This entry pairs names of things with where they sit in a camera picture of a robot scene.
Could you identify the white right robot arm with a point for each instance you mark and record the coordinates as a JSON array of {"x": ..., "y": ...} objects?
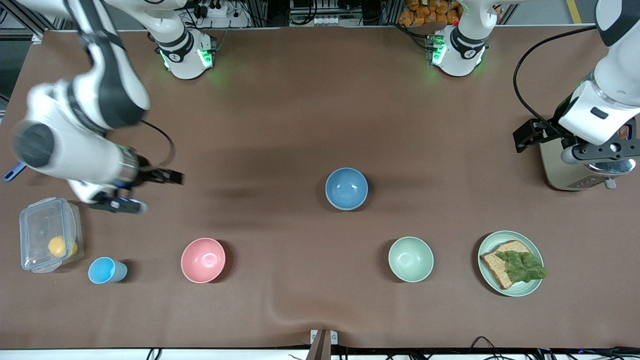
[{"x": 60, "y": 150}]

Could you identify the bag of orange buns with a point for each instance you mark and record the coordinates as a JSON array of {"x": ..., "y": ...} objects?
[{"x": 425, "y": 12}]

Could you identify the green lettuce leaf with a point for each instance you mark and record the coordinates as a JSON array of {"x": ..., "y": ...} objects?
[{"x": 522, "y": 267}]

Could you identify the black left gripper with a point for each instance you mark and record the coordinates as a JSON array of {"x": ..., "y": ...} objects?
[{"x": 548, "y": 128}]

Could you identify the yellow fruit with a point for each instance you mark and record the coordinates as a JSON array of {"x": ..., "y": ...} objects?
[{"x": 57, "y": 246}]

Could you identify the clear plastic container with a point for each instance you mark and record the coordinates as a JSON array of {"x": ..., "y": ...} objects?
[{"x": 37, "y": 230}]

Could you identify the pale green plate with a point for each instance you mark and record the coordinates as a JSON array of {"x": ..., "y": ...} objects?
[{"x": 520, "y": 290}]

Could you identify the beige chrome toaster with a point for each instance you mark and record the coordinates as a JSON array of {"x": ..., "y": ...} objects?
[{"x": 560, "y": 172}]

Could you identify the metal table edge bracket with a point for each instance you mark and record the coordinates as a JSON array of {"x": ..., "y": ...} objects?
[{"x": 324, "y": 342}]

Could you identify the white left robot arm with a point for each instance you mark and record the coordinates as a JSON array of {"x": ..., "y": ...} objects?
[{"x": 617, "y": 75}]

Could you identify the blue bowl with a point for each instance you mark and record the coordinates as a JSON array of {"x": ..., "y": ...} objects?
[{"x": 346, "y": 188}]

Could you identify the blue cup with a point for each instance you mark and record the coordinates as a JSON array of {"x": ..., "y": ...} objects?
[{"x": 102, "y": 270}]

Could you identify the pink bowl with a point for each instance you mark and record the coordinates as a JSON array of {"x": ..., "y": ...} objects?
[{"x": 202, "y": 260}]

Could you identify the white power strip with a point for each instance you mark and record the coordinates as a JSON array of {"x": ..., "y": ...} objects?
[{"x": 225, "y": 20}]

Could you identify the brown bread slice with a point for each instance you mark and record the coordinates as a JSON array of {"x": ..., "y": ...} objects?
[{"x": 495, "y": 267}]

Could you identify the pale green bowl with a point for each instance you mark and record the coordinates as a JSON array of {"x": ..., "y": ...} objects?
[{"x": 411, "y": 259}]

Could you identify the aluminium frame profile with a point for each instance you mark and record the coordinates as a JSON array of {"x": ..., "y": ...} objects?
[{"x": 30, "y": 17}]

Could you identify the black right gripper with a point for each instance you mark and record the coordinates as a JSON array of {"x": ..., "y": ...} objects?
[{"x": 146, "y": 174}]

